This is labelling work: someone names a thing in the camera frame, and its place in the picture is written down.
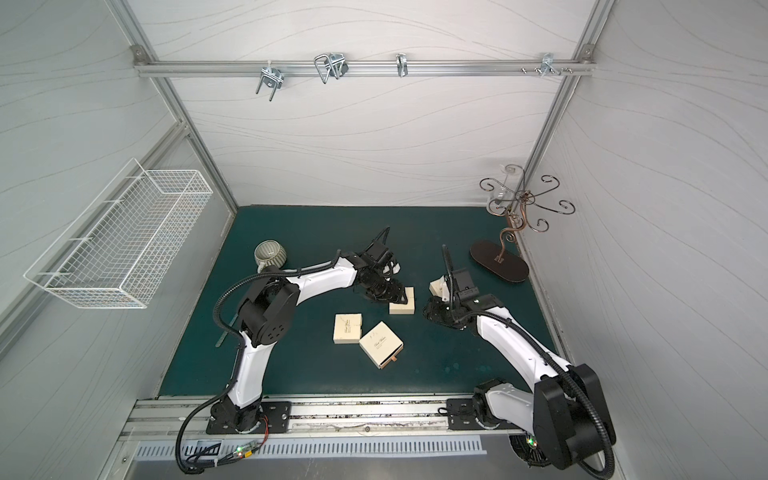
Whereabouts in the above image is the cream jewelry box top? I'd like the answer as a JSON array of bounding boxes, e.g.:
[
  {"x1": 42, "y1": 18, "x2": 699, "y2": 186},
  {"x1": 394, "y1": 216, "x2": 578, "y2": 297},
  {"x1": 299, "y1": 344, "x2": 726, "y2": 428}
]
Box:
[{"x1": 429, "y1": 276, "x2": 450, "y2": 302}]

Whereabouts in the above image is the cream jewelry box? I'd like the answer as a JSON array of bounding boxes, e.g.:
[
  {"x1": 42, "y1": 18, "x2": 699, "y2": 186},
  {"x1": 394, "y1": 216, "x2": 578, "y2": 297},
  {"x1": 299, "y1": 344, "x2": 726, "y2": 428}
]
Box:
[
  {"x1": 388, "y1": 286, "x2": 416, "y2": 316},
  {"x1": 359, "y1": 321, "x2": 404, "y2": 369},
  {"x1": 333, "y1": 313, "x2": 363, "y2": 344},
  {"x1": 429, "y1": 276, "x2": 450, "y2": 302}
]

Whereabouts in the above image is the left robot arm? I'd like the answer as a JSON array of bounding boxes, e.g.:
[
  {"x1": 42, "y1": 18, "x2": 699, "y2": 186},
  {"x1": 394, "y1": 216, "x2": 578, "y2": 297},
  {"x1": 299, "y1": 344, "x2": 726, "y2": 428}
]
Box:
[{"x1": 212, "y1": 226, "x2": 407, "y2": 414}]

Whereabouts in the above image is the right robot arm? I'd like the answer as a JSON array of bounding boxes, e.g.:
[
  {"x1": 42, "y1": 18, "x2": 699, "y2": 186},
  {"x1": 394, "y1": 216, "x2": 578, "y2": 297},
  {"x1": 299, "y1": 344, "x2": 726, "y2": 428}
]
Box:
[{"x1": 423, "y1": 248, "x2": 616, "y2": 479}]

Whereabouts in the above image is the metal jewelry tree stand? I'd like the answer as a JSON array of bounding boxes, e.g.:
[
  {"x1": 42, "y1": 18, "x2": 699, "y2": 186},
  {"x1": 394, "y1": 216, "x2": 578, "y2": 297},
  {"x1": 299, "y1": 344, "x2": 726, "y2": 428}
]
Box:
[{"x1": 469, "y1": 163, "x2": 576, "y2": 283}]

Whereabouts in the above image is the cream jewelry box front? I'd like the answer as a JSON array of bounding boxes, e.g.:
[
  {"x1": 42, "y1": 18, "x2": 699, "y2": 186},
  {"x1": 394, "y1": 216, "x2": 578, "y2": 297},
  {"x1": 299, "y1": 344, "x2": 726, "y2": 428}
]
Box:
[{"x1": 359, "y1": 321, "x2": 404, "y2": 369}]

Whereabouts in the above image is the grey ribbed ceramic mug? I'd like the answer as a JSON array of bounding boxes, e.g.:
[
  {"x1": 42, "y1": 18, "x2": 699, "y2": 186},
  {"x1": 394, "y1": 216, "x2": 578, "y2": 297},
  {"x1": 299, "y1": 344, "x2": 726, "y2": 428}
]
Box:
[{"x1": 254, "y1": 240, "x2": 287, "y2": 273}]

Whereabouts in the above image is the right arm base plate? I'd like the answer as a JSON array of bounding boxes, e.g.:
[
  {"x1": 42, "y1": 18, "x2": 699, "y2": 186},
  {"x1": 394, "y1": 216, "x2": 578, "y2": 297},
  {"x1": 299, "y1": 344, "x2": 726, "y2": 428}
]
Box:
[{"x1": 437, "y1": 398, "x2": 519, "y2": 431}]

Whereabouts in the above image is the metal clamp bracket small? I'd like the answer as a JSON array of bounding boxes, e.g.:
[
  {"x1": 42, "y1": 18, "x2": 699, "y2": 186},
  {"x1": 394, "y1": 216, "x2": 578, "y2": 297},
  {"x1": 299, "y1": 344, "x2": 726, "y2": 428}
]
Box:
[{"x1": 395, "y1": 53, "x2": 408, "y2": 78}]

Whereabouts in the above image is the metal clamp bracket middle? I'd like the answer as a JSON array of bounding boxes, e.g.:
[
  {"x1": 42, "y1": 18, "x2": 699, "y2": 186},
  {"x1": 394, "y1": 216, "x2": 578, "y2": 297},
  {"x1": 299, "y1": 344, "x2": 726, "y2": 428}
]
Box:
[{"x1": 313, "y1": 52, "x2": 349, "y2": 84}]

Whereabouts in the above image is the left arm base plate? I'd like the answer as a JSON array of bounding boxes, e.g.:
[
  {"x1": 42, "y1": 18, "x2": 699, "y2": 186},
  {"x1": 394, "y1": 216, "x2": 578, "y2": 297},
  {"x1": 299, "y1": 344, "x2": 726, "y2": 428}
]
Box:
[{"x1": 206, "y1": 398, "x2": 292, "y2": 435}]

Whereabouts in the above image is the metal clamp bracket left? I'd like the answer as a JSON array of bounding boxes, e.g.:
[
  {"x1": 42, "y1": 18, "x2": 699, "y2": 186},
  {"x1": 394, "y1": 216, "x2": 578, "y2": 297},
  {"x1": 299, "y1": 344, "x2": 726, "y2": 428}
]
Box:
[{"x1": 255, "y1": 65, "x2": 284, "y2": 102}]

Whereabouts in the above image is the metal clamp bracket right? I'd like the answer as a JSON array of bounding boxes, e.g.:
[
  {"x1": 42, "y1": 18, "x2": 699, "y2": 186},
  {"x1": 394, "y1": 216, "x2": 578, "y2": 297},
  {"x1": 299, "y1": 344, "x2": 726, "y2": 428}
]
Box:
[{"x1": 520, "y1": 53, "x2": 574, "y2": 77}]

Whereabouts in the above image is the aluminium crossbar rail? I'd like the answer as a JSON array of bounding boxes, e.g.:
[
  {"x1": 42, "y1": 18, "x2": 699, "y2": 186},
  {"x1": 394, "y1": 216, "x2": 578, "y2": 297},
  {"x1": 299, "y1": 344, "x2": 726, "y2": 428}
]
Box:
[{"x1": 134, "y1": 57, "x2": 597, "y2": 78}]

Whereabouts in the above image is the white wire basket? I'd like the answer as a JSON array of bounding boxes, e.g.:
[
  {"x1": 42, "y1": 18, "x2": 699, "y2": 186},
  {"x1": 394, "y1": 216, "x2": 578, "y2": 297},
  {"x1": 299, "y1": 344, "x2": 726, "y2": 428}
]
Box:
[{"x1": 23, "y1": 159, "x2": 213, "y2": 310}]

